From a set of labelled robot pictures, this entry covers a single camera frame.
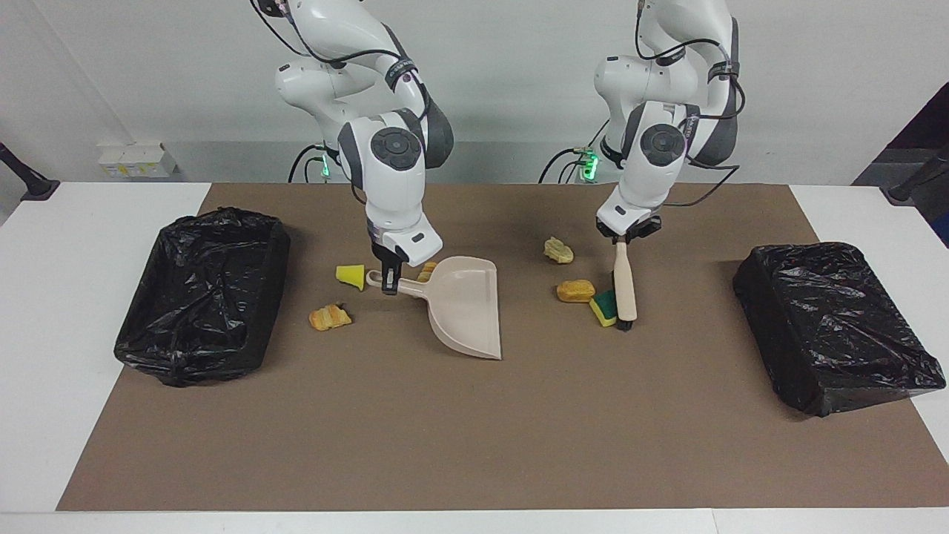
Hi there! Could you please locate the beige handled black bristle brush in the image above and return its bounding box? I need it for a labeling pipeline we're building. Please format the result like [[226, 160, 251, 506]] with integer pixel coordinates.
[[611, 241, 638, 332]]

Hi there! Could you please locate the brown bread roll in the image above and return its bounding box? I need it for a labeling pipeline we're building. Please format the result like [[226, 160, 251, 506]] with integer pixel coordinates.
[[556, 279, 597, 304]]

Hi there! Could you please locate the orange croissant with broken end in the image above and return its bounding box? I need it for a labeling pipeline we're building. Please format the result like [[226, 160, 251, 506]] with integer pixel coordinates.
[[308, 300, 354, 332]]

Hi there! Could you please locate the green and yellow sponge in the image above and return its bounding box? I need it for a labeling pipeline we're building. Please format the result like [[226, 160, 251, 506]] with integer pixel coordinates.
[[589, 289, 618, 328]]

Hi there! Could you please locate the beige plastic dustpan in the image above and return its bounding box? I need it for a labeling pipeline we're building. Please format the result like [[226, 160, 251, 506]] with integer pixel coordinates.
[[366, 256, 503, 361]]

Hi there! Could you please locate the open bin with black bag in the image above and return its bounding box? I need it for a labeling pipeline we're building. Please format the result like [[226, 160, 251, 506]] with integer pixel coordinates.
[[113, 207, 291, 388]]

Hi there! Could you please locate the bin wrapped in black bag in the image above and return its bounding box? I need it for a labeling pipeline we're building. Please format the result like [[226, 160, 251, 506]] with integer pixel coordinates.
[[733, 242, 948, 418]]

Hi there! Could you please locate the brown table mat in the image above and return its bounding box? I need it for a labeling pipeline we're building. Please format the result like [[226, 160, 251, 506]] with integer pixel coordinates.
[[56, 183, 949, 512]]

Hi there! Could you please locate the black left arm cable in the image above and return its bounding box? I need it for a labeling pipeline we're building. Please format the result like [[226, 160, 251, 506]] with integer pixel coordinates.
[[634, 0, 741, 208]]

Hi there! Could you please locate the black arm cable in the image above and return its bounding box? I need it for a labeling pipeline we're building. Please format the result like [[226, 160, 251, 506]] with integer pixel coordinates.
[[634, 0, 741, 208], [251, 0, 434, 208]]

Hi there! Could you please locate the black left base cable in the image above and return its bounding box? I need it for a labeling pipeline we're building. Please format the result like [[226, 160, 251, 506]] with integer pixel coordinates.
[[539, 117, 612, 184]]

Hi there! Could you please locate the black base cable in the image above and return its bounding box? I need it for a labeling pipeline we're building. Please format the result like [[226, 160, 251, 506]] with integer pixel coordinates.
[[288, 143, 328, 184], [539, 117, 612, 184]]

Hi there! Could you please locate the black right base cable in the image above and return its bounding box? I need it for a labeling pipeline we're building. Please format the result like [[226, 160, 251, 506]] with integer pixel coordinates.
[[288, 143, 328, 184]]

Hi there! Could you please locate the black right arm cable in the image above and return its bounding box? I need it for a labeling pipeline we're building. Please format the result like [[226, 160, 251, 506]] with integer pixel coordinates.
[[251, 0, 434, 208]]

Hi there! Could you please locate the black camera stand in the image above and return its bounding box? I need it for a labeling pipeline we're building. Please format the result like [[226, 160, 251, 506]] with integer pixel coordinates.
[[0, 142, 62, 202], [880, 145, 949, 205]]

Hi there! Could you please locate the white wall socket box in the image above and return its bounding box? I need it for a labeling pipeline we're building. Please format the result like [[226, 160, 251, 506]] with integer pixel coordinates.
[[98, 142, 179, 179]]

